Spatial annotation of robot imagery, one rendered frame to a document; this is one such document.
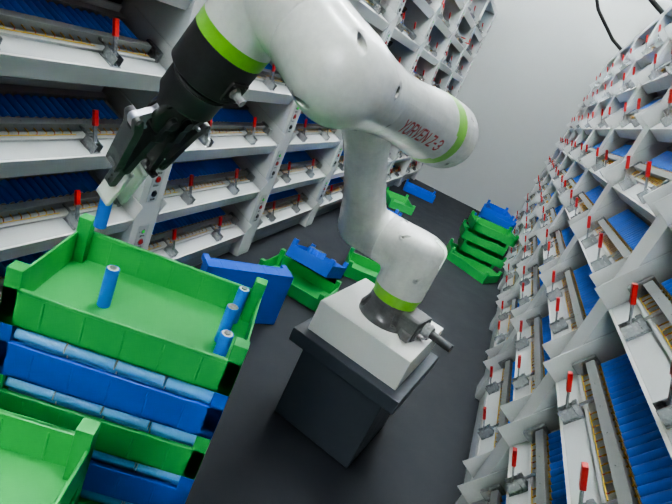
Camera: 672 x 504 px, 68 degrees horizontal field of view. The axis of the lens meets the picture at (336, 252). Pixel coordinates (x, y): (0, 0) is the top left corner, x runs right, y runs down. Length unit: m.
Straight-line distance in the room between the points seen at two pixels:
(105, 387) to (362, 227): 0.71
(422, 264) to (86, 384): 0.76
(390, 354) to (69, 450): 0.75
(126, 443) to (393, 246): 0.72
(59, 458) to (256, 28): 0.52
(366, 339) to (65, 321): 0.73
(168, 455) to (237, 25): 0.57
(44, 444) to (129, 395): 0.12
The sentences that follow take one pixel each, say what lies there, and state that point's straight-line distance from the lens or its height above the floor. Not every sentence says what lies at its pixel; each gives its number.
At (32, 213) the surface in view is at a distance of 1.33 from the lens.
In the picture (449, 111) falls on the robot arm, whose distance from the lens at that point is 0.78.
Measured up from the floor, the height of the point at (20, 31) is 0.73.
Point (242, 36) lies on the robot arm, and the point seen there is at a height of 0.90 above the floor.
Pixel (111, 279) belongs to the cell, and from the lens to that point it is 0.76.
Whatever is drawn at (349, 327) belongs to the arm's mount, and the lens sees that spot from 1.24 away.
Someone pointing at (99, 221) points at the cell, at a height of 0.58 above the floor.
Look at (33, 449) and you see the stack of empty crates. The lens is 0.69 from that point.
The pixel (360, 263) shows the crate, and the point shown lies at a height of 0.01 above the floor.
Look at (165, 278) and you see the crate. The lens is 0.86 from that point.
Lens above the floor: 0.93
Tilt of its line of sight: 21 degrees down
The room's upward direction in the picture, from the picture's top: 24 degrees clockwise
